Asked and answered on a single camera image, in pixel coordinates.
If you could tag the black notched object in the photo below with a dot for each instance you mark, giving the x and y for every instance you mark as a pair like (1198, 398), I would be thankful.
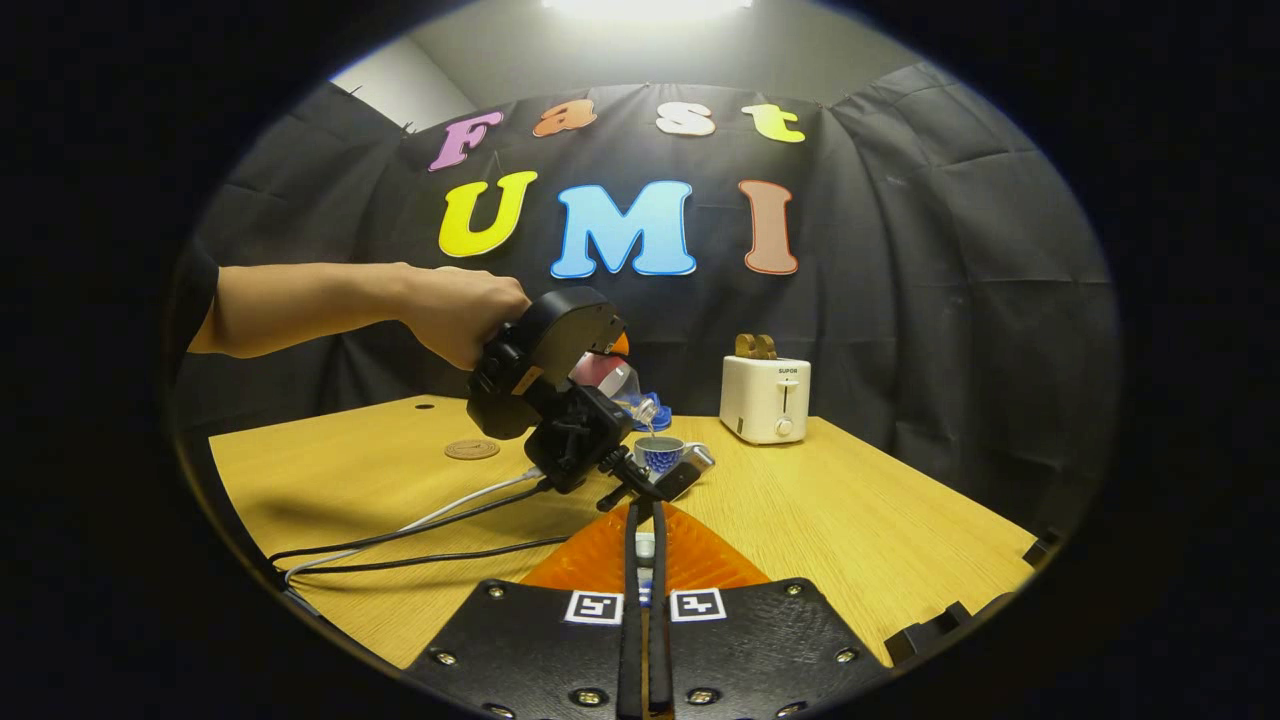
(945, 630)

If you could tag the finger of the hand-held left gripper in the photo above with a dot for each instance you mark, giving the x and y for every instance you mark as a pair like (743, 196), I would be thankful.
(620, 346)

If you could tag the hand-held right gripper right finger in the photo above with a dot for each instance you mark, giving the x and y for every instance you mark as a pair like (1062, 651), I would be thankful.
(770, 640)

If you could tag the black shirt sleeve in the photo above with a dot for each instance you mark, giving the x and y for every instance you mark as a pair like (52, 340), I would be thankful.
(195, 295)

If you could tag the white toaster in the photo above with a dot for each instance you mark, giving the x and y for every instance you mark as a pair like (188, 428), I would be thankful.
(762, 400)

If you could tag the round cork coaster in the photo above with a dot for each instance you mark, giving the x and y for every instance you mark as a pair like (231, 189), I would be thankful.
(472, 449)

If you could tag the ceiling light panel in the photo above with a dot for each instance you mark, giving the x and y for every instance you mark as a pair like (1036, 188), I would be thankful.
(645, 6)

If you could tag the white blue teacup lid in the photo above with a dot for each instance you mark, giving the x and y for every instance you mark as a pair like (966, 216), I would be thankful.
(645, 560)

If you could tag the toasted bread slice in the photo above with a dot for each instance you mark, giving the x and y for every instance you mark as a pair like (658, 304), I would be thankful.
(745, 347)
(767, 348)

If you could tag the clear pink-label water bottle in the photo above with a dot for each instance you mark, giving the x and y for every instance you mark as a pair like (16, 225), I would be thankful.
(600, 372)

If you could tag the white blue-patterned teacup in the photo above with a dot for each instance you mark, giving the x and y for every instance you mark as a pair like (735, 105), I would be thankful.
(660, 455)

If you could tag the blue folded towel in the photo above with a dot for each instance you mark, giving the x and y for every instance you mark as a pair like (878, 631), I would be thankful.
(662, 412)

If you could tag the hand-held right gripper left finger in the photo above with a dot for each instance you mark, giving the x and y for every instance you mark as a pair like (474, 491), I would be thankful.
(530, 640)

